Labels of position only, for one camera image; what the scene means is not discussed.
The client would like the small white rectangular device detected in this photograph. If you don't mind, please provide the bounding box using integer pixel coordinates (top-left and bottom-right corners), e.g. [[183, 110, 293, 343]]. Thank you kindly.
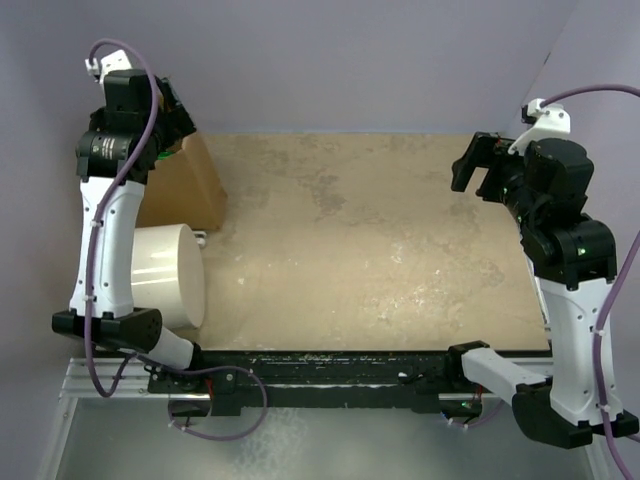
[[194, 231, 207, 248]]

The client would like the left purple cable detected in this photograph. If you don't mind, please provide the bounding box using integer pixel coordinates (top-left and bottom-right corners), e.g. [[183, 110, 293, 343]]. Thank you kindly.
[[82, 38, 269, 441]]

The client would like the white cylindrical bucket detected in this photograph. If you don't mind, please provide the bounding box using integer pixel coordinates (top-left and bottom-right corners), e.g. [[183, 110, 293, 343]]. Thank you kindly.
[[131, 224, 205, 330]]

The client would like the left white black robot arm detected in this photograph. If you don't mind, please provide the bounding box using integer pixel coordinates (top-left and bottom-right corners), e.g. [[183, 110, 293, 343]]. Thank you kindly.
[[52, 69, 206, 392]]

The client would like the brown paper bag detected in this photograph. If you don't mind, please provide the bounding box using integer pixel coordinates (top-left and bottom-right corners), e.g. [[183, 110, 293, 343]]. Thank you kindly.
[[136, 132, 228, 231]]

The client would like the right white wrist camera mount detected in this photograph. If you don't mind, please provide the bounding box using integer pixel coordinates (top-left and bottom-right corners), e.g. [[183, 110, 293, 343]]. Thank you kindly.
[[508, 98, 571, 156]]

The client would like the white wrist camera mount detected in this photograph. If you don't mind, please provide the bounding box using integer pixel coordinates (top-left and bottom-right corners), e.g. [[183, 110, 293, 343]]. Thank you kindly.
[[508, 98, 571, 156], [85, 49, 133, 86]]

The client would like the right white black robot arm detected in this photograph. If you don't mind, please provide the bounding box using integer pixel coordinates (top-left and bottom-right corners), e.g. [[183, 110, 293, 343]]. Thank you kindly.
[[444, 132, 639, 449]]

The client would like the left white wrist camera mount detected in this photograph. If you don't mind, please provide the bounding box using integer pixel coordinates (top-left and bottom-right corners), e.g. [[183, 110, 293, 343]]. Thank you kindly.
[[85, 49, 133, 86]]

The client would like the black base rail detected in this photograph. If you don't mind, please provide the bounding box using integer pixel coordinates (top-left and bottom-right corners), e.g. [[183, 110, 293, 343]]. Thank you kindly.
[[148, 350, 483, 419]]

